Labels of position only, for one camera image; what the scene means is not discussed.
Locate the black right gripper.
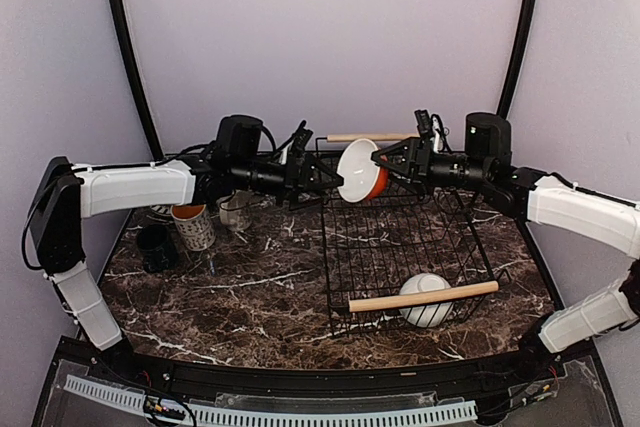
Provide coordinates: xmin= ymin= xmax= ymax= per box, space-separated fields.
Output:
xmin=372 ymin=135 xmax=492 ymax=194

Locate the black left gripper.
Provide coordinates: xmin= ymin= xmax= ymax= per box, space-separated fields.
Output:
xmin=231 ymin=152 xmax=343 ymax=210

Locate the orange bowl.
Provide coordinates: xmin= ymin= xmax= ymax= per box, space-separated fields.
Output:
xmin=337 ymin=138 xmax=388 ymax=203

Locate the black wire dish rack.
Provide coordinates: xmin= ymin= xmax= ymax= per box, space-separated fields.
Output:
xmin=314 ymin=133 xmax=514 ymax=339

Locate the white mug with grey pattern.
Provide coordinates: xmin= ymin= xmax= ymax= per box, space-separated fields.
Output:
xmin=217 ymin=190 xmax=252 ymax=232

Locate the white cup with black characters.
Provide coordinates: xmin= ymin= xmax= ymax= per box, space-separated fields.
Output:
xmin=171 ymin=205 xmax=216 ymax=252

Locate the white bowl with black stripes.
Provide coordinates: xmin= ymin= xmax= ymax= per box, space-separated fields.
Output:
xmin=398 ymin=272 xmax=455 ymax=329

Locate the white plate with black stripes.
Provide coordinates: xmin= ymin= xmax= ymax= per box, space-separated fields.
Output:
xmin=148 ymin=205 xmax=172 ymax=222

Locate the dark green cup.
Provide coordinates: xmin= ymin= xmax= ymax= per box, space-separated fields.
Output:
xmin=136 ymin=224 xmax=179 ymax=273

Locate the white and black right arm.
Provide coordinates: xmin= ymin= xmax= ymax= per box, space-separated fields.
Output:
xmin=371 ymin=110 xmax=639 ymax=381

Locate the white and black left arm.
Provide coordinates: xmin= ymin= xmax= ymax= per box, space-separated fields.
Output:
xmin=20 ymin=114 xmax=344 ymax=383

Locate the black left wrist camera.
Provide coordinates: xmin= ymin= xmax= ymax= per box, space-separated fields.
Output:
xmin=278 ymin=120 xmax=313 ymax=165

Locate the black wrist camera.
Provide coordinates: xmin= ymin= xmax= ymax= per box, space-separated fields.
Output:
xmin=414 ymin=109 xmax=449 ymax=153
xmin=278 ymin=120 xmax=313 ymax=165

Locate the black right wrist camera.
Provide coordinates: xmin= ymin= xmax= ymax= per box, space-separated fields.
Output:
xmin=414 ymin=109 xmax=449 ymax=153

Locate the white slotted cable duct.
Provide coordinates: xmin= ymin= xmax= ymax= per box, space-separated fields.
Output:
xmin=63 ymin=375 xmax=478 ymax=426

